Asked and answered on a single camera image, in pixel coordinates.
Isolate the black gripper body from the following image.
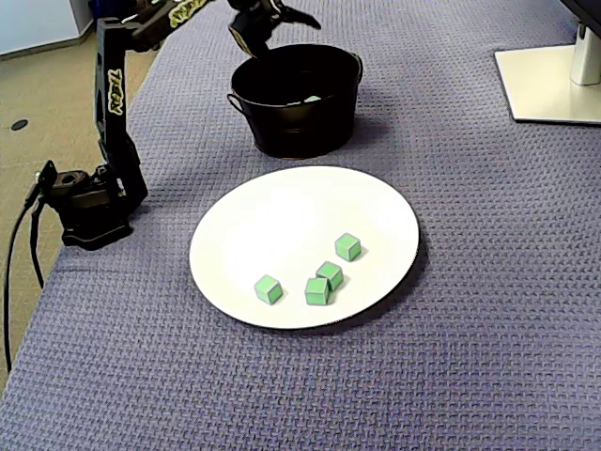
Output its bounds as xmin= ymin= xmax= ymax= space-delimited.
xmin=228 ymin=0 xmax=285 ymax=27

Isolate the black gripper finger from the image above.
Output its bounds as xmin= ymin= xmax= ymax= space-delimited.
xmin=228 ymin=16 xmax=273 ymax=60
xmin=276 ymin=5 xmax=322 ymax=29

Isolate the white round plate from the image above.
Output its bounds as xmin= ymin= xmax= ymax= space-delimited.
xmin=188 ymin=164 xmax=421 ymax=331

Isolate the black metal bucket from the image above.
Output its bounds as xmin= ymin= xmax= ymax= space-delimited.
xmin=226 ymin=43 xmax=364 ymax=160

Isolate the dark blue bin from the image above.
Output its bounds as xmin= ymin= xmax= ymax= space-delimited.
xmin=88 ymin=0 xmax=137 ymax=20

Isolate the white monitor stand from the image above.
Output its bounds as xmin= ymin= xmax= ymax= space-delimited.
xmin=493 ymin=21 xmax=601 ymax=126

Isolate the blue woven table cloth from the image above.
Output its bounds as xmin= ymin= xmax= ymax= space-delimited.
xmin=0 ymin=0 xmax=601 ymax=451

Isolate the short black power cable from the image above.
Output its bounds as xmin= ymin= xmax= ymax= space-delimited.
xmin=28 ymin=204 xmax=47 ymax=288

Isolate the long black usb cable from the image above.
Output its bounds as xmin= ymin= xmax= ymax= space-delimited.
xmin=3 ymin=201 xmax=34 ymax=375

